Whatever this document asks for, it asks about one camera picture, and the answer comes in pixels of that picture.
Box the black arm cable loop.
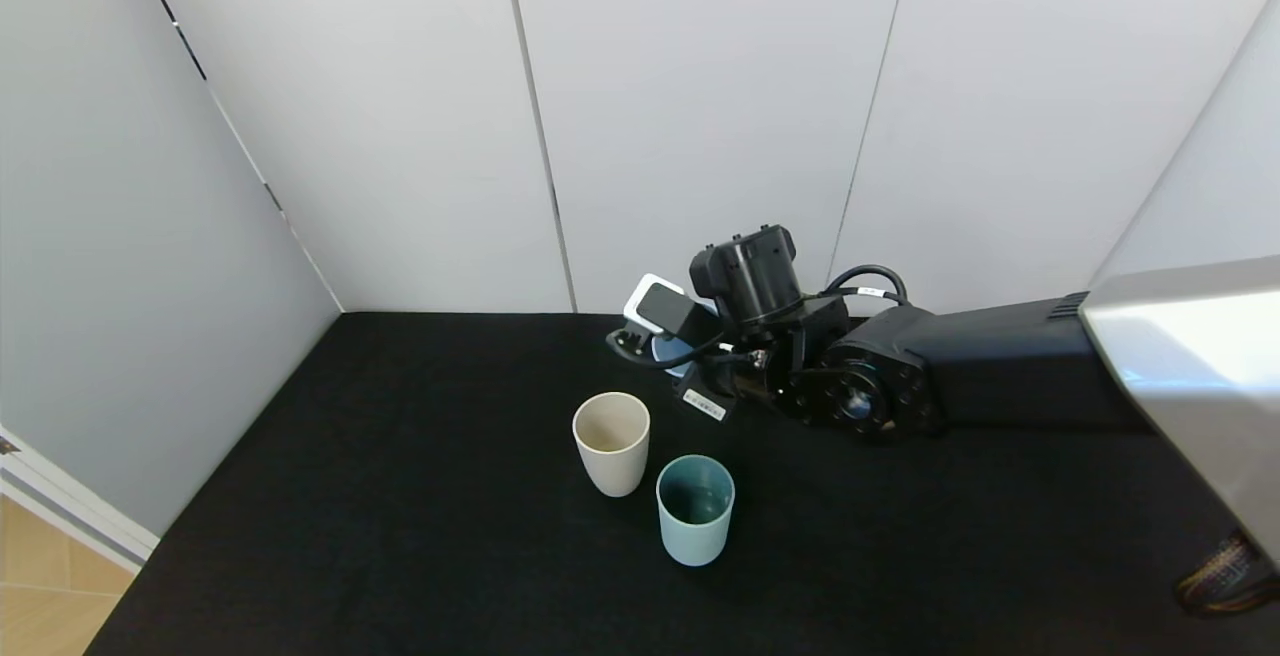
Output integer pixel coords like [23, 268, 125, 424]
[822, 264, 909, 309]

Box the light blue plastic cup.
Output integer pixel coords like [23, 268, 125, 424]
[650, 298, 723, 379]

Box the teal plastic cup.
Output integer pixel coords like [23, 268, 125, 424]
[656, 454, 736, 567]

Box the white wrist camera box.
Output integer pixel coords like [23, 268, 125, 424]
[623, 274, 723, 349]

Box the beige plastic cup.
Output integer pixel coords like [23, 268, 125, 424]
[573, 392, 651, 498]

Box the black camera cable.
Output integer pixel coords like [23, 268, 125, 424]
[606, 328, 726, 373]

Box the brown striped cable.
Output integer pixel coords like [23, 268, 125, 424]
[1175, 531, 1280, 619]

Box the white partition base rail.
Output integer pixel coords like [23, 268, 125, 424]
[0, 421, 162, 575]

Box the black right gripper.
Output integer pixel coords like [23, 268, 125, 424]
[671, 372, 739, 423]

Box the black table cloth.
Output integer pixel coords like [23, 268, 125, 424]
[85, 312, 1280, 656]

